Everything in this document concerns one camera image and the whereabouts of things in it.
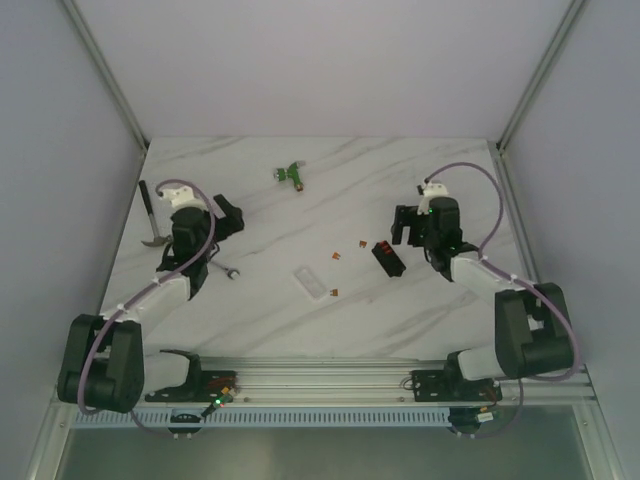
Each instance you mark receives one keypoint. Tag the left aluminium frame post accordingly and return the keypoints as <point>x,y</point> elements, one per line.
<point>92,48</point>

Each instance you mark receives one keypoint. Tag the aluminium frame post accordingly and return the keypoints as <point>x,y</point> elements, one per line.
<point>542,71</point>
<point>92,48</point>

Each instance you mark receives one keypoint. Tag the right aluminium frame post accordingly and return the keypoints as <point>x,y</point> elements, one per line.
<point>542,71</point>

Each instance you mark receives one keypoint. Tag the silver open-end wrench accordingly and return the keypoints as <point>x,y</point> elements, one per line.
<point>230,272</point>

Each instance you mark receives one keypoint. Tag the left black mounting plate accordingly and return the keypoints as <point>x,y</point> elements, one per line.
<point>208,387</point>

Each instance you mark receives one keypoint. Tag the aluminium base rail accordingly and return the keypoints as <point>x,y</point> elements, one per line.
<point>362,382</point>

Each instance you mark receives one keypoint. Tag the claw hammer black handle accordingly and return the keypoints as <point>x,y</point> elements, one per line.
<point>158,239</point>

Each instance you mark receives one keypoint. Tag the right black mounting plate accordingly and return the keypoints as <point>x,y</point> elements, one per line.
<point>440,386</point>

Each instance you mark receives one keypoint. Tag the clear plastic fuse box cover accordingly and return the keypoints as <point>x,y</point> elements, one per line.
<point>310,282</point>

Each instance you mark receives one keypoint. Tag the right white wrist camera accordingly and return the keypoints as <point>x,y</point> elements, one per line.
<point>430,190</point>

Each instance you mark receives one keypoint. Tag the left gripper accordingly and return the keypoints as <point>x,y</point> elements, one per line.
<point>226,215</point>

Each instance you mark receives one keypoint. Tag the white slotted cable duct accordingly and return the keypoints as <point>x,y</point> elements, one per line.
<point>269,417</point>

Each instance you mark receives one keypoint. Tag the black mounting plate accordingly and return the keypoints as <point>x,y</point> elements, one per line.
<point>208,387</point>
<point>440,386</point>

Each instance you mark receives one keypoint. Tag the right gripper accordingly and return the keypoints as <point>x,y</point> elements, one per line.
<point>406,216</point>

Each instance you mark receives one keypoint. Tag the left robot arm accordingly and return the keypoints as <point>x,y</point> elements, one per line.
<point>105,363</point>

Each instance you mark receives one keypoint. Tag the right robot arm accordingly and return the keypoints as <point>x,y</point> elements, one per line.
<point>532,332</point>

